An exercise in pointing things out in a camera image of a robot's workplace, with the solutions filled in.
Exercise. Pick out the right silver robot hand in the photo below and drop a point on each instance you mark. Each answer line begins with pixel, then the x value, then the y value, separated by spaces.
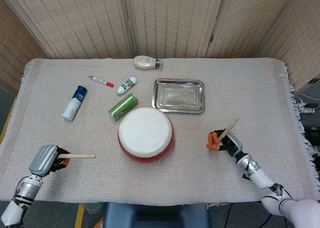
pixel 232 145

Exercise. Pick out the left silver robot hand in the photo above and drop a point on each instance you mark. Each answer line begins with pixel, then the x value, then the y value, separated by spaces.
pixel 43 160

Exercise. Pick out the wooden drumstick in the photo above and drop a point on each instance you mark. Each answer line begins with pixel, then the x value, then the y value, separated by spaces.
pixel 80 156
pixel 231 125

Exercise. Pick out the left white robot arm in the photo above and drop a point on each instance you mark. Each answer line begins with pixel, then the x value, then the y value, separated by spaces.
pixel 26 188

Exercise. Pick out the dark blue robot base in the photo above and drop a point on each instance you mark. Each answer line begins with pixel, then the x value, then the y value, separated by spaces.
pixel 155 215

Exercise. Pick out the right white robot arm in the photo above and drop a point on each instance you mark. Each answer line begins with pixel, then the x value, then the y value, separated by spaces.
pixel 260 178

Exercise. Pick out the red drum white head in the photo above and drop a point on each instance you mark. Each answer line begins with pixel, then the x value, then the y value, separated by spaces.
pixel 145 132

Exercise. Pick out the white bottle blue cap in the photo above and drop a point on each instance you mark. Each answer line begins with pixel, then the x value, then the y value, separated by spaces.
pixel 73 105

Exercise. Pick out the stainless steel tray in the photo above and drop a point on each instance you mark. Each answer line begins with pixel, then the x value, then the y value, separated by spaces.
pixel 177 96

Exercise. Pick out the white power strip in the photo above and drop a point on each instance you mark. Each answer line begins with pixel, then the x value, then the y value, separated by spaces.
pixel 308 110

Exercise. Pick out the beige woven tablecloth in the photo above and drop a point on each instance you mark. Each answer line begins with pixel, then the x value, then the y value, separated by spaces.
pixel 150 183

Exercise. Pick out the green drink can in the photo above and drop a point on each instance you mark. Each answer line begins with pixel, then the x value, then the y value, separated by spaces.
pixel 122 107

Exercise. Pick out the red white marker pen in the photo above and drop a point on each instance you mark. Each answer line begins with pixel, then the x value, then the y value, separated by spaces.
pixel 100 81

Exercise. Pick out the white green small tube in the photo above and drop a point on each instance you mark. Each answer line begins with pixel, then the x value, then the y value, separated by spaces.
pixel 126 86

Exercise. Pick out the beige squeeze bottle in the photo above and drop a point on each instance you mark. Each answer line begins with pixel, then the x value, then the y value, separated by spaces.
pixel 145 62

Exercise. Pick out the bamboo folding screen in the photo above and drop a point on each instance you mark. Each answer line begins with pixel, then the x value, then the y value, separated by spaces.
pixel 75 25

